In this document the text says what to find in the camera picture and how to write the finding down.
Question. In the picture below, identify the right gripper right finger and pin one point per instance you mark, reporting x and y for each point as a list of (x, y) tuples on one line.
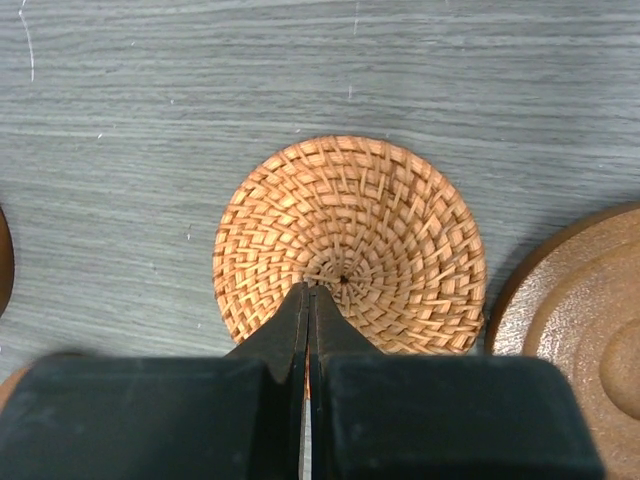
[(383, 416)]

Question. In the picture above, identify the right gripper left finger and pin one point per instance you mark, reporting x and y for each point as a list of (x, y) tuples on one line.
[(233, 417)]

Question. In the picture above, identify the woven rattan coaster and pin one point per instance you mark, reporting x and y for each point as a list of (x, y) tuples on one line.
[(381, 228)]

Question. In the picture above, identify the brown wooden saucer coaster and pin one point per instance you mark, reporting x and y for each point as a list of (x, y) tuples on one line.
[(7, 264), (9, 385), (574, 302)]

